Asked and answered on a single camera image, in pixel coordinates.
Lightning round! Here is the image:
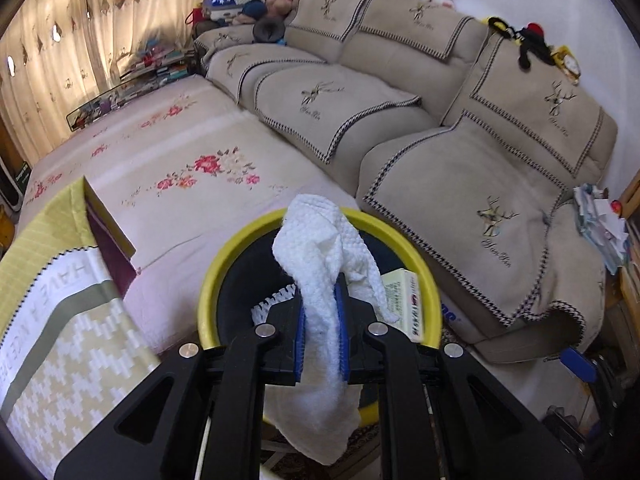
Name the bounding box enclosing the yellow rimmed black bin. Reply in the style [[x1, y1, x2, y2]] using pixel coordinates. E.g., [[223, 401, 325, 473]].
[[197, 207, 443, 429]]

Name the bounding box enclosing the yellow white chevron tablecloth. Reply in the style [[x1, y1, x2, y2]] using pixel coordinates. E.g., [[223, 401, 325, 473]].
[[0, 176, 162, 463]]

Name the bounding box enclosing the pile of papers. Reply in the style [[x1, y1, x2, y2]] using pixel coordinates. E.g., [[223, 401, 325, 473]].
[[572, 184, 632, 275]]

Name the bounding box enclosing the beige embroidered sofa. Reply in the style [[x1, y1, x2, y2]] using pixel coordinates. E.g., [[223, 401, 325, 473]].
[[192, 0, 619, 364]]

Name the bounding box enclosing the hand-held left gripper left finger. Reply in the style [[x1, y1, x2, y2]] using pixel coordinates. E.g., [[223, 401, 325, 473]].
[[54, 294, 307, 480]]

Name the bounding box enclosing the beige patterned curtain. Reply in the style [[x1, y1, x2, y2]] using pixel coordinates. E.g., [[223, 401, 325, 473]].
[[0, 0, 213, 163]]

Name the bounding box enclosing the dark neck pillow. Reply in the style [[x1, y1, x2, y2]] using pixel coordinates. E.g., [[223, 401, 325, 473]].
[[252, 18, 287, 45]]

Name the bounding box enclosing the white paper towel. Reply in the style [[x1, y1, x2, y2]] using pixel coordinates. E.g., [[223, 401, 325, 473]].
[[271, 194, 402, 466]]

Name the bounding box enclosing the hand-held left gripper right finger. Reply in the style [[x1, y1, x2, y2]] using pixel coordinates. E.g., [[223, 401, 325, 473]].
[[334, 271, 586, 480]]

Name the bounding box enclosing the black yellow plush toy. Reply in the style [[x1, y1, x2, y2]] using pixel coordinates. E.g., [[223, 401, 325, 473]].
[[486, 16, 584, 86]]

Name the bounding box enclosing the white bag blue print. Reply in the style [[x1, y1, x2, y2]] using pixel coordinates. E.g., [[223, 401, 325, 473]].
[[439, 299, 465, 328]]

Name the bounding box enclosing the pink floral bed sheet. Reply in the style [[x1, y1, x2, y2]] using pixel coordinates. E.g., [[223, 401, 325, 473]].
[[20, 75, 362, 357]]

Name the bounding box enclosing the white small box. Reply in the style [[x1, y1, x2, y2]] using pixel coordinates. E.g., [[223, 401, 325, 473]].
[[381, 268, 427, 347]]

